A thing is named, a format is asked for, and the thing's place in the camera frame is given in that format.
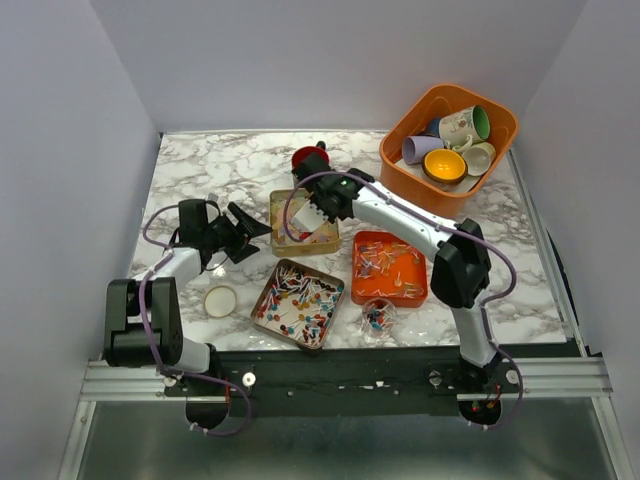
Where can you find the gold tin of jelly candies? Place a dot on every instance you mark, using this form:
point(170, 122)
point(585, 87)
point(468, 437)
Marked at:
point(324, 240)

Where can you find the yellow and brown bowl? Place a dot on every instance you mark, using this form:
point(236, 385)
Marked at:
point(444, 166)

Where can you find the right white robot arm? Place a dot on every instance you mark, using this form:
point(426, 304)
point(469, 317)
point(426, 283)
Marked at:
point(457, 251)

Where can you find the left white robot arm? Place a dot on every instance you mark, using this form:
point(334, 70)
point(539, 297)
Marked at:
point(143, 324)

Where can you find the floral white mug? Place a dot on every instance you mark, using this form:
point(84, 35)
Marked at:
point(462, 129)

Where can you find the cream cup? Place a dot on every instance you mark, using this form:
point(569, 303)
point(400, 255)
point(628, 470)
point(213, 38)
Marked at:
point(479, 158)

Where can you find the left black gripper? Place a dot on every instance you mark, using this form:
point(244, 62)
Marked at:
point(250, 225)

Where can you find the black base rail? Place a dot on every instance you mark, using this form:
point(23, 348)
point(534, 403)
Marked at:
point(348, 382)

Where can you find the lavender cup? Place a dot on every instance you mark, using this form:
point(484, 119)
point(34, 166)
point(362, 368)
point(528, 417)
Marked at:
point(415, 148)

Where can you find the aluminium frame rail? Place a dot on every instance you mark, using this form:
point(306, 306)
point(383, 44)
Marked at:
point(543, 378)

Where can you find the blue cup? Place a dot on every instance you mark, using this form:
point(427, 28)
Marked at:
point(432, 129)

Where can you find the red and black mug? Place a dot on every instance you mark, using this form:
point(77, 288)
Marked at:
point(315, 151)

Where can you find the orange tray of candies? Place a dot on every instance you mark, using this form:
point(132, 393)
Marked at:
point(384, 266)

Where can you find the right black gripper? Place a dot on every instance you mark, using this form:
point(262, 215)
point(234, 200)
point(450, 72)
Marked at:
point(314, 200)

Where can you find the gold tin of lollipops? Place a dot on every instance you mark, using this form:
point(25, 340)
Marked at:
point(298, 305)

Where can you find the clear glass jar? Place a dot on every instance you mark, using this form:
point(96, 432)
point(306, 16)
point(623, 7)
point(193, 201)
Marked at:
point(378, 318)

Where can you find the orange plastic bin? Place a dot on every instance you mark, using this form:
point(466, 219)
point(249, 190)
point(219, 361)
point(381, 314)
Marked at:
point(439, 101)

